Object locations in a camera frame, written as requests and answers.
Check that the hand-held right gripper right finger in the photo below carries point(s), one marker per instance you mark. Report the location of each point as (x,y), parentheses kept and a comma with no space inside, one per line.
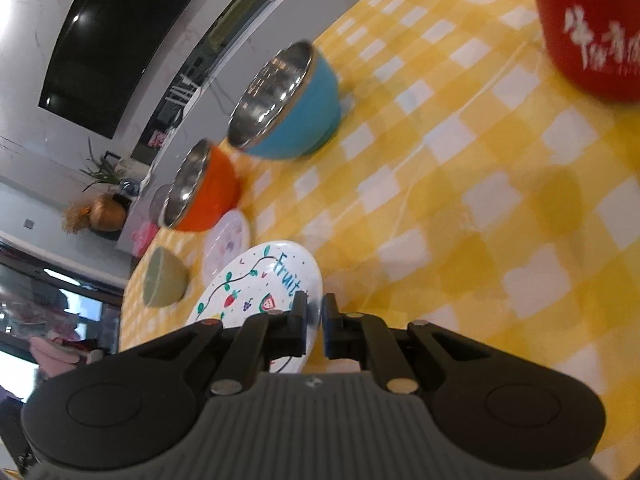
(330,312)

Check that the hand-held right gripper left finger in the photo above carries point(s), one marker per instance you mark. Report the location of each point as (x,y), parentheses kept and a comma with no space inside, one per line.
(300,312)

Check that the white fruit-print plate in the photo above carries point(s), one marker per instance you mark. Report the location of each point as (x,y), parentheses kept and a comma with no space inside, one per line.
(260,280)

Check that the green ceramic bowl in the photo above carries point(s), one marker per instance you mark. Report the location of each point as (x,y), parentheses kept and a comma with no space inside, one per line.
(160,280)

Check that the small white purple-print plate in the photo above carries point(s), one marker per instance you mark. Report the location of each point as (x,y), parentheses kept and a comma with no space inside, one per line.
(225,245)

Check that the orange steel-lined bowl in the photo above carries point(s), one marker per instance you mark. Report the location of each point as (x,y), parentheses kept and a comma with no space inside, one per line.
(215,195)

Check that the pink box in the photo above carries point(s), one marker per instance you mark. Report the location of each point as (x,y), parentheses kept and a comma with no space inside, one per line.
(142,240)

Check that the yellow checked tablecloth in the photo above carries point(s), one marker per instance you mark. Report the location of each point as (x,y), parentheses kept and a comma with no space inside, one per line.
(450,185)

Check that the blue steel-lined bowl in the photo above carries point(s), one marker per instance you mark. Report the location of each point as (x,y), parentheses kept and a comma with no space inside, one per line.
(300,120)

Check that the blue and white jar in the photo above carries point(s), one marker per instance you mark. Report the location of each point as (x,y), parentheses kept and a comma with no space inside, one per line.
(131,187)

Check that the orange round vase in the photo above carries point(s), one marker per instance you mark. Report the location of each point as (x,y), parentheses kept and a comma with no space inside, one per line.
(107,212)

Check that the pink patterned packet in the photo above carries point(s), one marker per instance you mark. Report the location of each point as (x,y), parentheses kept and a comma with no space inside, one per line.
(159,139)

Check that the glass balcony door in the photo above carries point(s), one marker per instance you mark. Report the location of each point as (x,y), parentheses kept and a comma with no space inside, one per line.
(60,300)

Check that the green potted plant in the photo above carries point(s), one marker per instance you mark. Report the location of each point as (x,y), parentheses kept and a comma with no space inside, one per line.
(102,172)

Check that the dried flower bunch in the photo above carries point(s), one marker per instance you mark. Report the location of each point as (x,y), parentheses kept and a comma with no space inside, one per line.
(75,217)

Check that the white slatted object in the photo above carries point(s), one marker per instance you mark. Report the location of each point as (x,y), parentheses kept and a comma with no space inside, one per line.
(182,90)

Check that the red cup with white print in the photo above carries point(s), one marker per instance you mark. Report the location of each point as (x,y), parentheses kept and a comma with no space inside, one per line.
(575,35)

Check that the wall switch plate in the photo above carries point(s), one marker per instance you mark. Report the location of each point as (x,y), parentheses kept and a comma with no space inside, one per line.
(28,223)

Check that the black wall television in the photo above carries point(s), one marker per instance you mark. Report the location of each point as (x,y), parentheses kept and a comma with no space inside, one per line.
(110,35)

